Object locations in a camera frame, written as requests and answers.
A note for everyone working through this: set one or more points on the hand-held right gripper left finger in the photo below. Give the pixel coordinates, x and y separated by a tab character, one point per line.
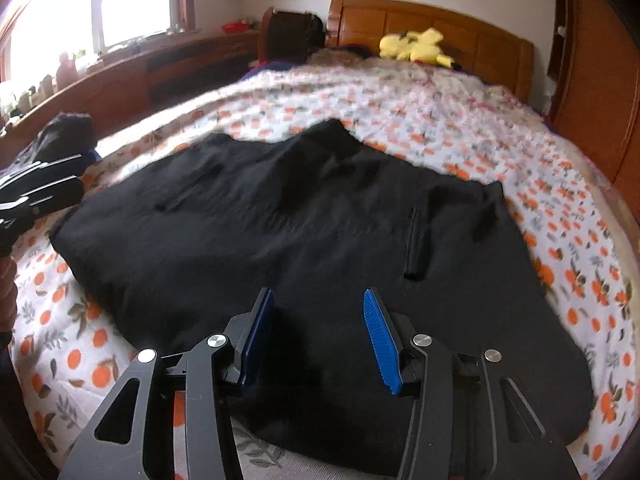
257	335

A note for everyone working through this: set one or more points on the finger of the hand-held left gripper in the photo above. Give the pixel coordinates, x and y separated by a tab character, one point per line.
57	195
50	169

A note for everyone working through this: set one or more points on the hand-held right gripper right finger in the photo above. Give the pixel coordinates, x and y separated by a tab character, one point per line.
382	345

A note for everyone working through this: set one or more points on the black coat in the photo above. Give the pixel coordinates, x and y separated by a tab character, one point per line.
300	220

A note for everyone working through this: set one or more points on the dark clothes pile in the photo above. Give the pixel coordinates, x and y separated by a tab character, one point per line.
65	135

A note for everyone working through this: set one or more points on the row of small bottles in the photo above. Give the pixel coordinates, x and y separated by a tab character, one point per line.
30	97

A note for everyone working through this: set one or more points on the pink bottle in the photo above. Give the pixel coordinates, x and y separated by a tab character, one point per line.
66	70

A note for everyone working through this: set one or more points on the long wooden desk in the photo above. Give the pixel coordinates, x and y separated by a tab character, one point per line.
125	85

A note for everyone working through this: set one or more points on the wooden framed window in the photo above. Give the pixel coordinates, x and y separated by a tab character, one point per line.
130	5

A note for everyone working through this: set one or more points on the red bowl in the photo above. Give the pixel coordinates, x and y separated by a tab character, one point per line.
235	27

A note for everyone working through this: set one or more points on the orange print bed sheet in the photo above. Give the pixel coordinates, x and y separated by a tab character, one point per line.
400	110

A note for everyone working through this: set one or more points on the pink floral quilt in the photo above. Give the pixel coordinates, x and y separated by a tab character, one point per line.
400	72

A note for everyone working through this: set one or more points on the dark backed chair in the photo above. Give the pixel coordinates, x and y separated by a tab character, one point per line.
292	35

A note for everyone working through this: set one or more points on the yellow plush toy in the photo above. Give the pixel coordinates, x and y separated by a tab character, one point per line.
415	49

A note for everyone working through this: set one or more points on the wooden headboard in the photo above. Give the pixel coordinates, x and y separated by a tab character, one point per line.
500	55

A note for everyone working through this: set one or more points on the wooden wardrobe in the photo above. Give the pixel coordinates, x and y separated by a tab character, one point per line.
595	60

